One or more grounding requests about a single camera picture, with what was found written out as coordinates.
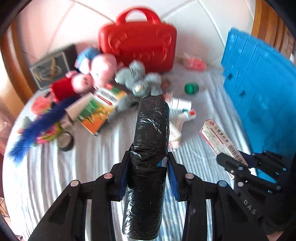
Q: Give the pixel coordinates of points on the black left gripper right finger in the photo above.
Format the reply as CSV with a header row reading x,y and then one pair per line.
x,y
231,220

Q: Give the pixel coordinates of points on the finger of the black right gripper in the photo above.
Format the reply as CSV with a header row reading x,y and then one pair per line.
x,y
266,161
231,163

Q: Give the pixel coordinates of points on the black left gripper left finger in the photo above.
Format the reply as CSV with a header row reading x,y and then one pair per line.
x,y
66,218

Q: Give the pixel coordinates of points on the white pink ointment box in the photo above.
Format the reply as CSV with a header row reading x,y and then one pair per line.
x,y
219,142

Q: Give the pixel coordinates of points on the black garbage bag roll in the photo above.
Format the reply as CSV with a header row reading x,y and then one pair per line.
x,y
147,170

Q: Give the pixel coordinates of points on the green orange medicine box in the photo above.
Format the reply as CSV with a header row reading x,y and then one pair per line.
x,y
101,106

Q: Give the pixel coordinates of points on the white nasal spray bottle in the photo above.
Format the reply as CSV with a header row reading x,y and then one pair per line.
x,y
188,115

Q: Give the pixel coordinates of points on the blue plastic folding crate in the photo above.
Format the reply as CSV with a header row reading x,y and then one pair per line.
x,y
261,84

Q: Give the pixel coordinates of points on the black tape roll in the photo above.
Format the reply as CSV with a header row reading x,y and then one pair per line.
x,y
65,141

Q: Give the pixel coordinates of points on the blue fuzzy feather stick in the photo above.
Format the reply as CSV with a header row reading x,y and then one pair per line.
x,y
37,127

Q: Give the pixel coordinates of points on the green bottle cap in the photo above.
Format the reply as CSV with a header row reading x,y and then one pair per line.
x,y
191,88

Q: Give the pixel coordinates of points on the white lint roller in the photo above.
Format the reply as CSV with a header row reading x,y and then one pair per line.
x,y
75,109

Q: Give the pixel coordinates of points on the pink tissue pack far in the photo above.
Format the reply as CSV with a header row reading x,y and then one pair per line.
x,y
193,63

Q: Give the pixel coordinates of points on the pink pig plush red dress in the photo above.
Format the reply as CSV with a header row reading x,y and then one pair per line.
x,y
72,84

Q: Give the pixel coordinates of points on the grey mouse plush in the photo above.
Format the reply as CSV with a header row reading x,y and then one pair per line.
x,y
138,83

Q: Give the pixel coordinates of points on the black gift box gold ribbon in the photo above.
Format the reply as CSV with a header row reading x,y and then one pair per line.
x,y
54,66

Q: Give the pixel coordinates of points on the red plastic carry case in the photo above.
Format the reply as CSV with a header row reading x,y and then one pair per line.
x,y
139,34

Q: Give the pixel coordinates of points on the pink pig plush blue shirt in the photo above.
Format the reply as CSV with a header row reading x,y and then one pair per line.
x,y
102,67

